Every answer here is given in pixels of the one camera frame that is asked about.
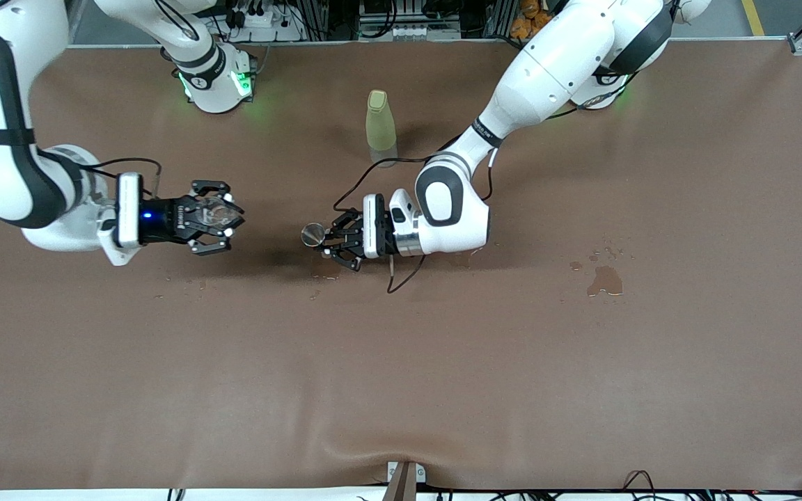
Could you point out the white terminal strip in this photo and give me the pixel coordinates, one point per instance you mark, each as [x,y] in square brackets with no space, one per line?
[411,31]

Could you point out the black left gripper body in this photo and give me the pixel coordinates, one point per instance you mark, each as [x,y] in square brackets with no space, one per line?
[354,239]

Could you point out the white power strip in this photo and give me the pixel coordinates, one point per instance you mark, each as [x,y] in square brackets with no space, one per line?
[262,19]

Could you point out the brown liquid puddle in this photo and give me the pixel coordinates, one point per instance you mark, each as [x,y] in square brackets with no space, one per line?
[324,275]
[606,280]

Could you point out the brown table mat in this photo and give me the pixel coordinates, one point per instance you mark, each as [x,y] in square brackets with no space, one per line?
[401,383]

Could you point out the black equipment box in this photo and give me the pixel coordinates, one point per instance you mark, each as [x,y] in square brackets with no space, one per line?
[380,7]

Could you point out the orange packaged goods pile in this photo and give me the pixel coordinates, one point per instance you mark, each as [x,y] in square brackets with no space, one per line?
[526,28]

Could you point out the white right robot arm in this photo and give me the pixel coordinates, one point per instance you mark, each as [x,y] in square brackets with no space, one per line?
[53,233]

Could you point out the steel cocktail jigger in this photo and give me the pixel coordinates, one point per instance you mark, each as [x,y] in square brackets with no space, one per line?
[313,234]

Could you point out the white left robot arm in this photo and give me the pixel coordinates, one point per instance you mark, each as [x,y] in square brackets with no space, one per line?
[554,62]

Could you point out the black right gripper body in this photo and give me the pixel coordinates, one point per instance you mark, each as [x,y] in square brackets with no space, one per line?
[166,218]

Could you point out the clear glass measuring cup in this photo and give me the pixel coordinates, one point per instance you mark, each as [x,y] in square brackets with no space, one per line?
[214,214]

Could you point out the metal table clamp bracket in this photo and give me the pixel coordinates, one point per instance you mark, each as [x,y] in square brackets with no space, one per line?
[404,483]

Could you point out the yellow-green plastic bottle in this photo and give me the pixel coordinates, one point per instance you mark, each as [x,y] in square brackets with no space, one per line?
[381,125]

